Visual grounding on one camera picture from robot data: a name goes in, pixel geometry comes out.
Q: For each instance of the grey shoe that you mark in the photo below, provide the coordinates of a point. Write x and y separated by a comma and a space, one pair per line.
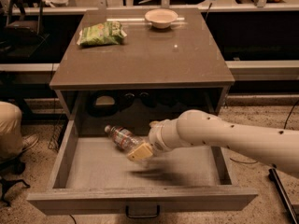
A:
29, 141

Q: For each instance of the person's beige trouser leg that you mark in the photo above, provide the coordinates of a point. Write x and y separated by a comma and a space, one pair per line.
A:
10, 131

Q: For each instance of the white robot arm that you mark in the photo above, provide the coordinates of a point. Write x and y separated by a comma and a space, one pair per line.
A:
278, 148

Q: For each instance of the white paper bowl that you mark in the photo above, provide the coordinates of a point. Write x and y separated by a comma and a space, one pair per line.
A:
161, 18

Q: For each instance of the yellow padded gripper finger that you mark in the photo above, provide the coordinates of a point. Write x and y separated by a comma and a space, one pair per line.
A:
140, 153

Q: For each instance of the clear plastic water bottle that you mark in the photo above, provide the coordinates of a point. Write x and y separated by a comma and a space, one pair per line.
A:
123, 138

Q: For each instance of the green snack bag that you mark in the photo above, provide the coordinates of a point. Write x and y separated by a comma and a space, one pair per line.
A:
106, 33

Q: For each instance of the black drawer handle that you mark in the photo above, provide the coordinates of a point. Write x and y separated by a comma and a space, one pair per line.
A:
142, 213

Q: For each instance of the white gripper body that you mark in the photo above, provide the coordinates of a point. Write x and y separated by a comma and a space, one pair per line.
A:
156, 138

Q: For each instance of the black chair in background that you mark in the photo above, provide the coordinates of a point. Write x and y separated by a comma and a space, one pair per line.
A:
23, 30

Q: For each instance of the grey drawer cabinet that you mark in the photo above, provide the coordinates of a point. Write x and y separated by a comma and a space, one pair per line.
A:
153, 74

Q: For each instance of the black office chair base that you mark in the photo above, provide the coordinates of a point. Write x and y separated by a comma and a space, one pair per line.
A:
16, 166

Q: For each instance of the black metal bar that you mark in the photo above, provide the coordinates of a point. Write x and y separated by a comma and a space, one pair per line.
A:
293, 216

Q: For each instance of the open grey top drawer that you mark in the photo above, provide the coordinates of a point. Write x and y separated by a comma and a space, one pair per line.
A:
92, 176

